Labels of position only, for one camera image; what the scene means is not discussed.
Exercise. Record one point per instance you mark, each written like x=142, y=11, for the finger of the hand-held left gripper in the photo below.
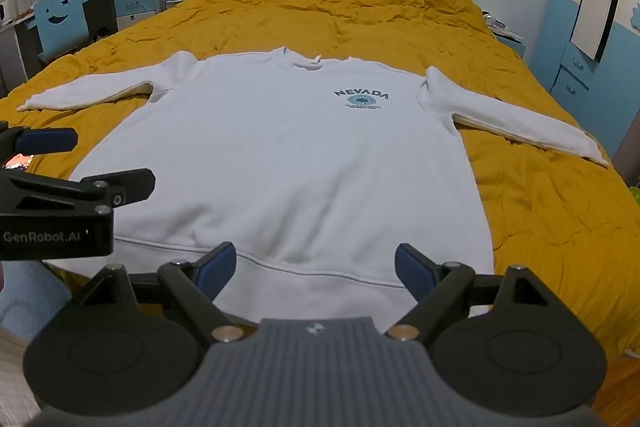
x=132, y=187
x=47, y=140

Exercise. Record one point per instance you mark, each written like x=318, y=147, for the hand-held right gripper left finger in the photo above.
x=220, y=264

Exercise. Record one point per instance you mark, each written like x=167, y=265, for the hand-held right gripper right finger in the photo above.
x=414, y=264

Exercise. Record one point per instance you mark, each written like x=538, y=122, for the white printed sweatshirt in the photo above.
x=280, y=157

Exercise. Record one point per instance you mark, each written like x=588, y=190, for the person's blue pants leg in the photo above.
x=30, y=302

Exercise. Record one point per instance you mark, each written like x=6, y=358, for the blue chair with face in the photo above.
x=60, y=22

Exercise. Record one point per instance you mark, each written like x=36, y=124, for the blue nightstand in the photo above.
x=510, y=44

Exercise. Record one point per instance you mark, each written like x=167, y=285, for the blue wardrobe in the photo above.
x=560, y=72

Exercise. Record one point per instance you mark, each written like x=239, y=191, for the mustard yellow blanket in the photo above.
x=350, y=17

